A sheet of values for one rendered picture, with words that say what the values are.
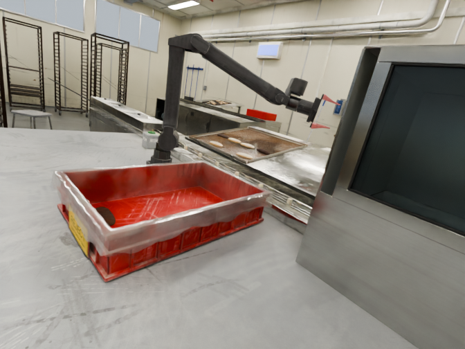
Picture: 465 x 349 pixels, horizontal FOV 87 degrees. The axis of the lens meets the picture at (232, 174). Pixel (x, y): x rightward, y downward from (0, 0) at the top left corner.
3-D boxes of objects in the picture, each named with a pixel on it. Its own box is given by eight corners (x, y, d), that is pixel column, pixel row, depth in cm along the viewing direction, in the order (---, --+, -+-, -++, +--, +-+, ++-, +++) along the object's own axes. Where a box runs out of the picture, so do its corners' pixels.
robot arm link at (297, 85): (268, 100, 108) (274, 101, 100) (278, 73, 105) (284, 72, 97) (293, 109, 111) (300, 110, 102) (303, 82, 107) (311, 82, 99)
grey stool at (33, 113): (36, 149, 335) (34, 115, 321) (10, 144, 334) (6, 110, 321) (55, 145, 369) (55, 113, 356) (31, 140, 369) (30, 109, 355)
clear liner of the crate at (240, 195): (50, 206, 62) (49, 169, 59) (201, 183, 97) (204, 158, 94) (100, 289, 41) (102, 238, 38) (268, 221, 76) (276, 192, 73)
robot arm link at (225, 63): (188, 50, 99) (187, 45, 88) (195, 36, 97) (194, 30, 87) (275, 106, 110) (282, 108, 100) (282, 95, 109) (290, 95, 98)
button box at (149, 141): (140, 151, 138) (142, 131, 135) (153, 151, 143) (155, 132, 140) (146, 155, 133) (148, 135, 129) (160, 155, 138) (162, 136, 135)
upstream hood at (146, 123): (90, 104, 238) (90, 95, 235) (110, 106, 250) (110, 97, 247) (142, 133, 153) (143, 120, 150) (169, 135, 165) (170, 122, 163)
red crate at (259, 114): (245, 115, 492) (246, 108, 488) (256, 116, 518) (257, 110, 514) (265, 120, 460) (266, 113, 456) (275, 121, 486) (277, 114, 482)
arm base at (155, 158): (144, 163, 108) (157, 173, 100) (147, 145, 106) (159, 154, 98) (163, 163, 114) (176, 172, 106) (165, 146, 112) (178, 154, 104)
